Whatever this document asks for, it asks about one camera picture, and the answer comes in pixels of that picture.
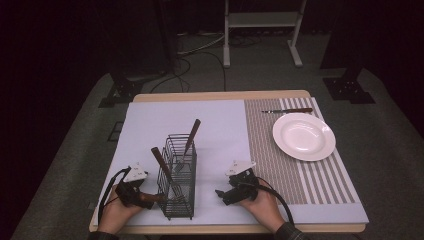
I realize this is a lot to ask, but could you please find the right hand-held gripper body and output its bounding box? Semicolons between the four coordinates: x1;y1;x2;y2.
221;160;260;206

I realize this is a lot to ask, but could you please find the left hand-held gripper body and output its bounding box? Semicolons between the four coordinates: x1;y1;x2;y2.
114;162;155;210

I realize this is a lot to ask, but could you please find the brown wooden-handled utensil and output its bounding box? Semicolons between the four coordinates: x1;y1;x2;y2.
139;192;167;203

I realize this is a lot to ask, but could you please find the black wire cutlery rack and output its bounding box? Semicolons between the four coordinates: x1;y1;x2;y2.
156;133;198;221

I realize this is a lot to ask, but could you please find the person's left hand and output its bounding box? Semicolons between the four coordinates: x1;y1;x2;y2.
97;184;145;235

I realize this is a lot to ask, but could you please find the person's right hand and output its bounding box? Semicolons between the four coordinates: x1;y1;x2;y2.
238;187;287;233

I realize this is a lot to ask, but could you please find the striped placemat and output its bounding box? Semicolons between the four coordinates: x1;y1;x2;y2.
243;96;357;206

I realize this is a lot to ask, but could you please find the dark floor socket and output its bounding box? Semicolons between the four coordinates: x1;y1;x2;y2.
106;121;125;143

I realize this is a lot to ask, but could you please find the pale board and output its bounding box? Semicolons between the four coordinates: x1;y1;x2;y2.
91;99;370;227

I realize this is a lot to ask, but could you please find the white plate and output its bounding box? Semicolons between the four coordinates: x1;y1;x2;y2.
272;112;337;163

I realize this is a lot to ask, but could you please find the black stand base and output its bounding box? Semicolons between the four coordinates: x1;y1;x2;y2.
319;65;377;105
97;70;145;109

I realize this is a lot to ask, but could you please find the white metal stand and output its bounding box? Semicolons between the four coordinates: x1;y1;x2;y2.
222;0;308;69

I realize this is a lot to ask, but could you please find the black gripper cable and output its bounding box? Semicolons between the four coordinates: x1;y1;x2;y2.
97;167;132;225
254;177;296;227

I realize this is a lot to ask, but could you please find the wooden-handled spoon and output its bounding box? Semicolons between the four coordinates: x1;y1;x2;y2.
150;146;188;202

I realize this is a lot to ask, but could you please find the wooden-handled fork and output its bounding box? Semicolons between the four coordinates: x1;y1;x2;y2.
173;118;202;175

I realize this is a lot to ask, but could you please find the wooden-handled knife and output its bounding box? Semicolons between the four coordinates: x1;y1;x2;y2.
261;107;314;115

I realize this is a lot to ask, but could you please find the black floor cable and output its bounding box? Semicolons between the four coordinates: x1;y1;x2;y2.
149;49;228;94

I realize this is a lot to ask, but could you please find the white floor cable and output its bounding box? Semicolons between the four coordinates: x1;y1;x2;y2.
176;32;226;56

